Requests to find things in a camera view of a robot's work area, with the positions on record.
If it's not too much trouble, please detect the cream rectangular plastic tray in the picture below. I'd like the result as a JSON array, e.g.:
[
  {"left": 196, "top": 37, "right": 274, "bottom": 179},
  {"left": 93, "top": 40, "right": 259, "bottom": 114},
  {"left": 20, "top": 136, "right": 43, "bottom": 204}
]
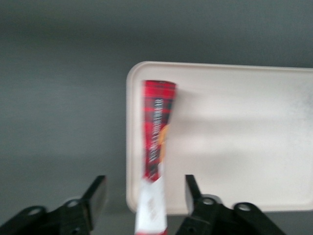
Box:
[{"left": 126, "top": 61, "right": 313, "bottom": 213}]

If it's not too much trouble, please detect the red tartan cookie box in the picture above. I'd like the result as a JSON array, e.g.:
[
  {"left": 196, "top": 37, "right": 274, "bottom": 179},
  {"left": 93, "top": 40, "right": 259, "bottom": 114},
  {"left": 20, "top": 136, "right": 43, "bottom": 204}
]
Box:
[{"left": 135, "top": 80, "right": 179, "bottom": 235}]

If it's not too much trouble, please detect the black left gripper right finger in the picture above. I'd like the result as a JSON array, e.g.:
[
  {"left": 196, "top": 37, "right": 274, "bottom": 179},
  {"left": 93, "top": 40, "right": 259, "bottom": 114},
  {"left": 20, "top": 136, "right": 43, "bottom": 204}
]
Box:
[{"left": 175, "top": 174, "right": 290, "bottom": 235}]

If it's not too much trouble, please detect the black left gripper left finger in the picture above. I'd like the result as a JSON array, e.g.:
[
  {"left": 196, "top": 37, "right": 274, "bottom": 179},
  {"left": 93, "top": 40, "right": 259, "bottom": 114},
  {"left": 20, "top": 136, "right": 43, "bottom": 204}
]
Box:
[{"left": 0, "top": 175, "right": 108, "bottom": 235}]

